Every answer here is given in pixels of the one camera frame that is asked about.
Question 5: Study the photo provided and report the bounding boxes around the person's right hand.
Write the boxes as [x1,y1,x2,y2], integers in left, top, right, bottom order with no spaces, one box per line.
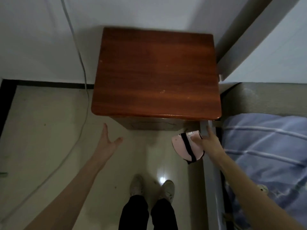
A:
[190,125,226,164]

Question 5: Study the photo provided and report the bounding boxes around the person's left hand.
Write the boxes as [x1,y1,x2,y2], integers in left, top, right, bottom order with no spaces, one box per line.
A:
[94,123,124,164]

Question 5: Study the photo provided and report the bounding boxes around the pink pad with black strap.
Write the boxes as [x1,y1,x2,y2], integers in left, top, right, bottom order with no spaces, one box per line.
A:
[171,131,206,165]

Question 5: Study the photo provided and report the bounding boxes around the person's right forearm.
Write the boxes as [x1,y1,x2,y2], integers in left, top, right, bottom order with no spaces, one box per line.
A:
[214,151,307,230]

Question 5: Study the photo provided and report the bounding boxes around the person's left forearm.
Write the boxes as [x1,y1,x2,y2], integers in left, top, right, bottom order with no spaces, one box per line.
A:
[23,154,107,230]

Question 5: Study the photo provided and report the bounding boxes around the person's left white shoe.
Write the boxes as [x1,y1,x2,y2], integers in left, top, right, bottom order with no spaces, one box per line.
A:
[129,174,145,197]

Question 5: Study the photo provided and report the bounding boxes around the person's white shoe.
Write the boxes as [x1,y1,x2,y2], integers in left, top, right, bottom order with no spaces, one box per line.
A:
[159,180,175,204]
[129,174,145,197]

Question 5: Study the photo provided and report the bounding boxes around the person's right white shoe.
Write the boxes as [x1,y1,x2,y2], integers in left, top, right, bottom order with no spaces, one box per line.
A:
[159,180,175,204]

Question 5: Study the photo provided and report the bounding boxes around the person's left leg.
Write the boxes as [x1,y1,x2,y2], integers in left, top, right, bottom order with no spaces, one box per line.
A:
[118,195,150,230]

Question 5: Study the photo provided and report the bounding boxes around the person's leg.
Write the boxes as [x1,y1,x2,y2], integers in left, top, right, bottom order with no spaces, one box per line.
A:
[150,198,178,230]
[118,195,150,230]

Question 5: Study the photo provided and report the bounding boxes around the blue striped quilt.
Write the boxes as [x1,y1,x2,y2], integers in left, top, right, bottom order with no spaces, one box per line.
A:
[222,113,307,230]

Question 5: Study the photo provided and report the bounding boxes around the brown wooden bedside cabinet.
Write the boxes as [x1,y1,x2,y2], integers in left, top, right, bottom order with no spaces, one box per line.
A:
[91,27,222,131]

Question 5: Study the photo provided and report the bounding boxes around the person's right leg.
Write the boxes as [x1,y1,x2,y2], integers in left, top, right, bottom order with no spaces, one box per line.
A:
[150,198,178,230]

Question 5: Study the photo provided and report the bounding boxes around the grey bed frame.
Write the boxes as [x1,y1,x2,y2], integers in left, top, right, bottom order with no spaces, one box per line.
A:
[200,82,307,230]

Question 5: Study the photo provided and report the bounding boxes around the white cable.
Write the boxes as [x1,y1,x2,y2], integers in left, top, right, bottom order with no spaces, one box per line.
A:
[0,0,90,225]

